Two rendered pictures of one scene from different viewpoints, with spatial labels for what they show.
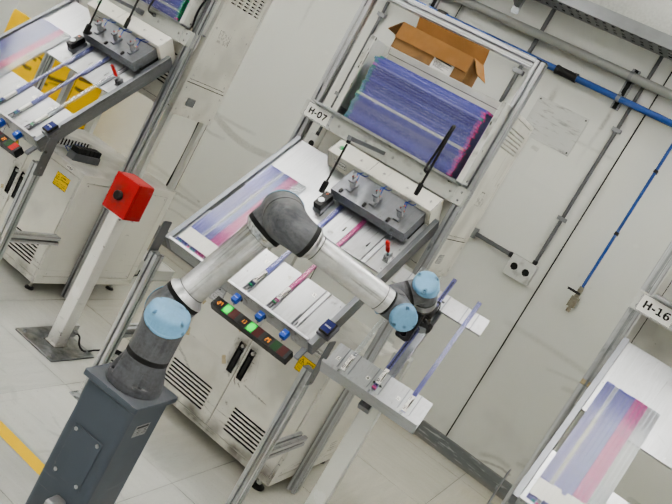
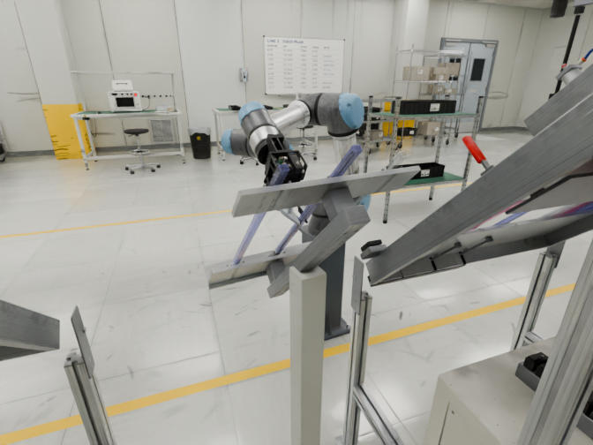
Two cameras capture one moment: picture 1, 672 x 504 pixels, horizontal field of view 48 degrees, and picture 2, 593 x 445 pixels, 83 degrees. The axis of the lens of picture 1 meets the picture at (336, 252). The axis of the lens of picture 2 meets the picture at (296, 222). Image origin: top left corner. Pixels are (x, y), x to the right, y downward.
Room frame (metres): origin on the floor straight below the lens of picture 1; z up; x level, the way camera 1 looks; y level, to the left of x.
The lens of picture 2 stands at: (2.83, -0.80, 1.19)
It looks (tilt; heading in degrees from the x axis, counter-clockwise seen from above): 22 degrees down; 137
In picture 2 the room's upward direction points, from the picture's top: straight up
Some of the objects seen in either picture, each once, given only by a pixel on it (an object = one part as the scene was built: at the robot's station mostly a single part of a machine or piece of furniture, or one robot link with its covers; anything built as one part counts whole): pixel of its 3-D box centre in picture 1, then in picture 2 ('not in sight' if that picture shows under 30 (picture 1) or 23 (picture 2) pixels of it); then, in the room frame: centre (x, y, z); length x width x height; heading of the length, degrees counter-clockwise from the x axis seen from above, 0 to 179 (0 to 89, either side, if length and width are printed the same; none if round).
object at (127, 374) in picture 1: (141, 367); (324, 221); (1.85, 0.29, 0.60); 0.15 x 0.15 x 0.10
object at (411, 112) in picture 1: (417, 116); not in sight; (2.94, -0.02, 1.52); 0.51 x 0.13 x 0.27; 66
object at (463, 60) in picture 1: (456, 56); not in sight; (3.26, -0.04, 1.82); 0.68 x 0.30 x 0.20; 66
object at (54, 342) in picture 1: (94, 263); not in sight; (2.94, 0.83, 0.39); 0.24 x 0.24 x 0.78; 66
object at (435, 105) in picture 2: not in sight; (424, 107); (1.26, 2.26, 1.01); 0.57 x 0.17 x 0.11; 66
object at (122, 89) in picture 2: not in sight; (123, 96); (-3.05, 1.03, 1.03); 0.44 x 0.37 x 0.46; 72
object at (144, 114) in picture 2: not in sight; (135, 137); (-3.02, 1.07, 0.40); 1.50 x 0.75 x 0.81; 66
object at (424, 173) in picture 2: not in sight; (415, 171); (1.26, 2.26, 0.41); 0.57 x 0.17 x 0.11; 66
